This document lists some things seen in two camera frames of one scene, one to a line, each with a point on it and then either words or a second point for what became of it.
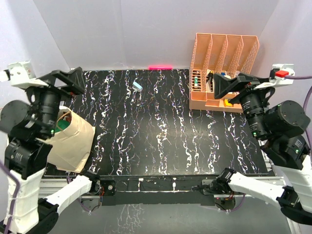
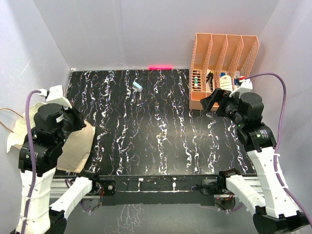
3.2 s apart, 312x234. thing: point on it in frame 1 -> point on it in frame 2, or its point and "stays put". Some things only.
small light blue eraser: x=136 y=85 stays put
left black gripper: x=73 y=78 -> x=81 y=122
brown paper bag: x=70 y=147 stays put
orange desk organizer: x=215 y=53 stays put
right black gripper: x=223 y=84 -> x=219 y=96
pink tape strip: x=160 y=68 stays put
